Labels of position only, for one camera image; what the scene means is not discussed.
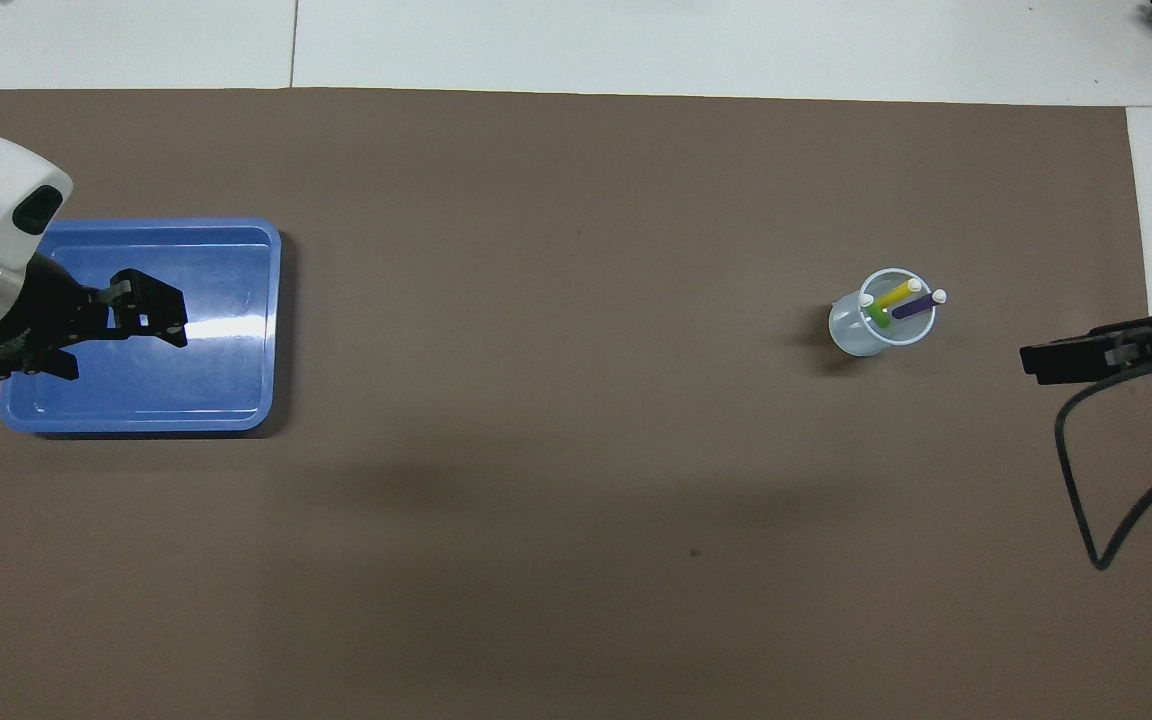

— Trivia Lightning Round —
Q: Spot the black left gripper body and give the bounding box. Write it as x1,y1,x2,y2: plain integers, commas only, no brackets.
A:
0,252,117,373

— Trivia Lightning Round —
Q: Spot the purple marker pen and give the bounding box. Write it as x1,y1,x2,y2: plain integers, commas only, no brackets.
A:
891,289,948,321

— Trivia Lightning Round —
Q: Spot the yellow marker pen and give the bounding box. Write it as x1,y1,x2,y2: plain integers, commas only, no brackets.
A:
876,278,924,313

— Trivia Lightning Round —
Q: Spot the blue plastic tray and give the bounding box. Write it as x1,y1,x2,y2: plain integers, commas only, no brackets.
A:
0,218,283,436

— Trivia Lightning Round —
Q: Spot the translucent plastic cup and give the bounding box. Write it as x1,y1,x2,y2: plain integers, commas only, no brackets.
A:
828,268,937,358

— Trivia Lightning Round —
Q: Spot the brown table mat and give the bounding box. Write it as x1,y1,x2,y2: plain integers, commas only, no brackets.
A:
0,88,1152,720

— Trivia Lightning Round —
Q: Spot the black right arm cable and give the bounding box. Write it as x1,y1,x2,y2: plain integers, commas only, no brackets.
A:
1055,338,1152,572

